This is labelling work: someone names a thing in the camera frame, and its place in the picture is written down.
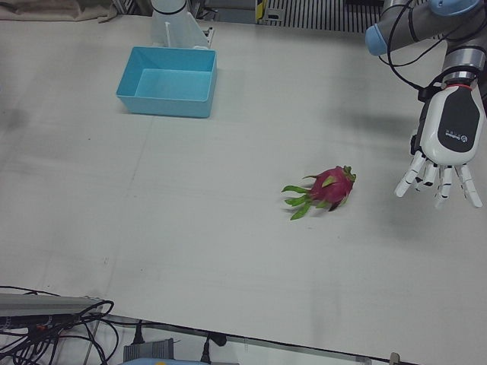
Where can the yellow black striped post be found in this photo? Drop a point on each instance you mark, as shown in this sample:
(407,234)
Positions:
(260,9)

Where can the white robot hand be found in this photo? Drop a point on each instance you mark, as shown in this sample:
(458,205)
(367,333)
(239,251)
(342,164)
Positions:
(452,125)

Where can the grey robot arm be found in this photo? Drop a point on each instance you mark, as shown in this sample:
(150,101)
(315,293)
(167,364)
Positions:
(414,23)

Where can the beige cloth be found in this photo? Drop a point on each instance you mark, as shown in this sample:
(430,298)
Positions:
(45,9)

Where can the blue plastic bin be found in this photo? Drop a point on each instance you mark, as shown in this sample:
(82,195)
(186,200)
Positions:
(167,106)

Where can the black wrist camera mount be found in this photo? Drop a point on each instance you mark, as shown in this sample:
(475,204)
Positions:
(424,94)

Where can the grey power box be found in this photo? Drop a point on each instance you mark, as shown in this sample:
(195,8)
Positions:
(148,348)

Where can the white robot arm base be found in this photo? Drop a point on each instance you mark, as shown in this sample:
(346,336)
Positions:
(179,30)

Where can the pink dragon fruit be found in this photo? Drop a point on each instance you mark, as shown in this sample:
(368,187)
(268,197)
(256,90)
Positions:
(335,186)

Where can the black slatted grille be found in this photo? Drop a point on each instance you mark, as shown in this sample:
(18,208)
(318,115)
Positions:
(304,21)

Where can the black power plug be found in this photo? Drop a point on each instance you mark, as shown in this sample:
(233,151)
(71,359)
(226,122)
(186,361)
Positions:
(137,334)
(207,348)

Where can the aluminium profile rail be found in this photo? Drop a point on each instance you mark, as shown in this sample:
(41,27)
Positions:
(38,304)

